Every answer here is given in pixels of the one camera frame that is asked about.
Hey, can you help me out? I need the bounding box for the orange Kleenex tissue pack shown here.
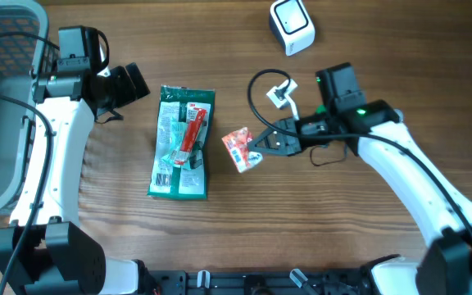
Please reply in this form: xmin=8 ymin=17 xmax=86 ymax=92
xmin=222 ymin=127 xmax=264 ymax=173

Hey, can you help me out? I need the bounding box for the green white gloves packet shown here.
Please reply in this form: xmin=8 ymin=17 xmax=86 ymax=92
xmin=147 ymin=85 xmax=216 ymax=200

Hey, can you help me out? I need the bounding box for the red sachet stick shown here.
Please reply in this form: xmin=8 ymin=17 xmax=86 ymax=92
xmin=174 ymin=107 xmax=207 ymax=166

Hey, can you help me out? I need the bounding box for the green lid white jar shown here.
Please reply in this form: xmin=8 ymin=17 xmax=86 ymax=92
xmin=316 ymin=105 xmax=326 ymax=113

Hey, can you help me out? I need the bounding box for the mint green wipes packet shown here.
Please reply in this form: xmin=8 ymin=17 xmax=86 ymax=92
xmin=162 ymin=120 xmax=189 ymax=167

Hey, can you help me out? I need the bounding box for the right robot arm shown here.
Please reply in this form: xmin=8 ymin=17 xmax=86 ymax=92
xmin=248 ymin=63 xmax=472 ymax=294

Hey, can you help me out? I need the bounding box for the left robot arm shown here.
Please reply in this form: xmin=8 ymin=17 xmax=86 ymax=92
xmin=0 ymin=26 xmax=157 ymax=294

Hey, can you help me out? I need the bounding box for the white barcode scanner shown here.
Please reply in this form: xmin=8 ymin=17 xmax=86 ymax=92
xmin=269 ymin=0 xmax=315 ymax=57

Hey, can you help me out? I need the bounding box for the grey plastic mesh basket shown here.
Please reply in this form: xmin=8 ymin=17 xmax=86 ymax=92
xmin=0 ymin=0 xmax=58 ymax=216

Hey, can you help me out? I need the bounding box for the black right camera cable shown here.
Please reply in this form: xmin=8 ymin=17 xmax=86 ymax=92
xmin=247 ymin=68 xmax=472 ymax=295

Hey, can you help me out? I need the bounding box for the black camera cable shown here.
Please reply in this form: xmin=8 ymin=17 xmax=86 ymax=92
xmin=247 ymin=68 xmax=472 ymax=295
xmin=0 ymin=31 xmax=61 ymax=295

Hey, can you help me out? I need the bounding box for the black left camera cable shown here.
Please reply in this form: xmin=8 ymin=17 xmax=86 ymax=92
xmin=0 ymin=31 xmax=61 ymax=295

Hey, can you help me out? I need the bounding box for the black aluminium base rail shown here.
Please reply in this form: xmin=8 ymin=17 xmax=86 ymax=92
xmin=136 ymin=268 xmax=378 ymax=295

